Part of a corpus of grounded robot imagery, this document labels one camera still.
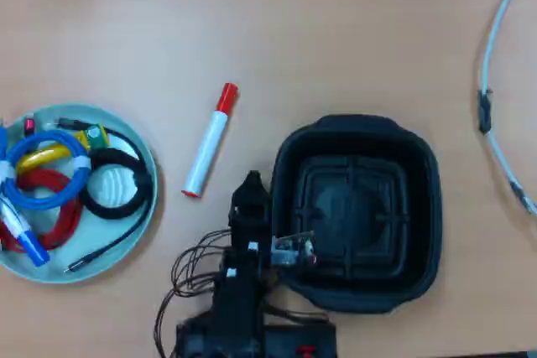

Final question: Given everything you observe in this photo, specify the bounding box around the white cable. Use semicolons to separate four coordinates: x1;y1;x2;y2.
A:
477;0;537;217

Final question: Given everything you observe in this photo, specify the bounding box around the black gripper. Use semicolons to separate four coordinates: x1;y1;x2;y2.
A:
228;169;274;252

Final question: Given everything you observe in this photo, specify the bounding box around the blue capped white marker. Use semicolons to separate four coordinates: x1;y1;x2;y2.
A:
0;199;52;268

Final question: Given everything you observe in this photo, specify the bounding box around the thin black jack cable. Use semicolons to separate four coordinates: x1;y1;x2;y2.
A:
54;117;154;274

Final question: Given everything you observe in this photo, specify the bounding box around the black cable clip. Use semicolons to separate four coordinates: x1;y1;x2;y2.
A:
477;87;494;135

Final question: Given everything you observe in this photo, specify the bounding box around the red coiled cable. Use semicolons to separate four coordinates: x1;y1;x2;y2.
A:
0;168;84;255

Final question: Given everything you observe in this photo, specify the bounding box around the black square collapsible container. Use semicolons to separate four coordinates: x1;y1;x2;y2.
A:
270;113;444;315

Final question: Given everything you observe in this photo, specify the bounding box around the blue coiled cable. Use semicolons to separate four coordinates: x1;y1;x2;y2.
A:
0;122;92;213

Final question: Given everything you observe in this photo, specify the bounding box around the light green round bowl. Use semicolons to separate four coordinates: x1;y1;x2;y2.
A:
0;101;159;286

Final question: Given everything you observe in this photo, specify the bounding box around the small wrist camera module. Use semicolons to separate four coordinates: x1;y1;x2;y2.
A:
270;230;320;269

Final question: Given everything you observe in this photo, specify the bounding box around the black camera cable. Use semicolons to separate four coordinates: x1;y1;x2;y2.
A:
262;269;331;324

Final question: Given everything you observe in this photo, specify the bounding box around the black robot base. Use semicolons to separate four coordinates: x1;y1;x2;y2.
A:
174;314;339;358

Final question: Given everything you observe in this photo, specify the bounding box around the green yellow small gadget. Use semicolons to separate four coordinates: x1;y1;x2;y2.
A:
74;122;111;152

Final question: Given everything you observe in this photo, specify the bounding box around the yellow coiled cable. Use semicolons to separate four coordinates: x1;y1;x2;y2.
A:
15;143;73;175

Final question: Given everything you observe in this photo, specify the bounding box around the thin dark wire bundle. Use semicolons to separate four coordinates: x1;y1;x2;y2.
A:
153;227;236;358

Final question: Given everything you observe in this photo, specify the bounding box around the red capped white marker pen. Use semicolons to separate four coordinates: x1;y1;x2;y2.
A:
180;82;241;199

